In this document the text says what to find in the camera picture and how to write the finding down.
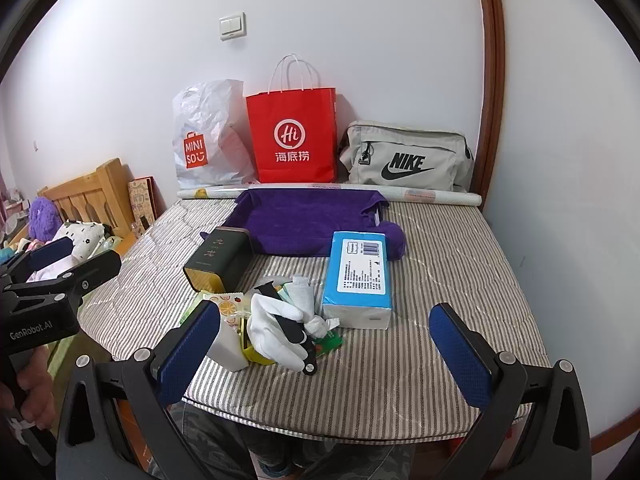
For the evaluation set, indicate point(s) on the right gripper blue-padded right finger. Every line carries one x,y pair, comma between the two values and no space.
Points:
467,355

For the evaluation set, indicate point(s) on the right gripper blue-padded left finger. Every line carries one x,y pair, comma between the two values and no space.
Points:
180,352

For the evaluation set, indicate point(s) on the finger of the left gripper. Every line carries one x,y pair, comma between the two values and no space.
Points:
23,264
80,280

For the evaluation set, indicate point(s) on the yellow black sock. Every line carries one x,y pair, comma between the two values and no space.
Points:
248,349

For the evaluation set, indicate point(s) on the fruit pattern wipe packet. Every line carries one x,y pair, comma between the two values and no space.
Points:
233,306

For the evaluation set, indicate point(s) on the white glove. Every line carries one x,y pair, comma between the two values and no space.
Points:
268,338

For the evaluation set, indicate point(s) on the knotted white cloth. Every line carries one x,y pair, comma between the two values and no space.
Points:
318,327

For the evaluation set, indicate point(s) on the green snack packet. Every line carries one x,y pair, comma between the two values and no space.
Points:
323,346

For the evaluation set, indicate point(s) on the person's left hand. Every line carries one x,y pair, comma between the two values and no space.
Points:
36,381

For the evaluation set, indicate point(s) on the white spotted pillow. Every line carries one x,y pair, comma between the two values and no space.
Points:
86,237

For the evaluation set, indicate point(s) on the purple plush toy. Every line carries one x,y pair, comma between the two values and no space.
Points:
43,220

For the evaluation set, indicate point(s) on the striped quilted mattress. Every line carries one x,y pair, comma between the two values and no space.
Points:
380,386

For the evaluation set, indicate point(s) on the wooden bed headboard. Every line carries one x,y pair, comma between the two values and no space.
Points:
100,197

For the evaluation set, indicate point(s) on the brown patterned book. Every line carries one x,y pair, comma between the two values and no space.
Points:
142,203

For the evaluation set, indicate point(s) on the dark green tin box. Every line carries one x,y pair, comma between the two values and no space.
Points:
219,263

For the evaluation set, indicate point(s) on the blue tissue pack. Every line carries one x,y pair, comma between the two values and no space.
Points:
357,286

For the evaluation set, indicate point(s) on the rolled patterned paper tube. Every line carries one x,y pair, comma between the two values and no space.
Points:
397,194

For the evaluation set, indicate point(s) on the purple towel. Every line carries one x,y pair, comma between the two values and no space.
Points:
300,222

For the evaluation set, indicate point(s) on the white Miniso plastic bag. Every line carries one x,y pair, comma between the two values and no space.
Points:
207,149

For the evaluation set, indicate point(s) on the beige Nike bag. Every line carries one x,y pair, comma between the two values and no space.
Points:
387,155

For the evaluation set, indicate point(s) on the red Haidilao paper bag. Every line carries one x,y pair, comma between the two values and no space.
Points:
294,134

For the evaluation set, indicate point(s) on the wall light switch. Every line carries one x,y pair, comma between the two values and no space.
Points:
232,26

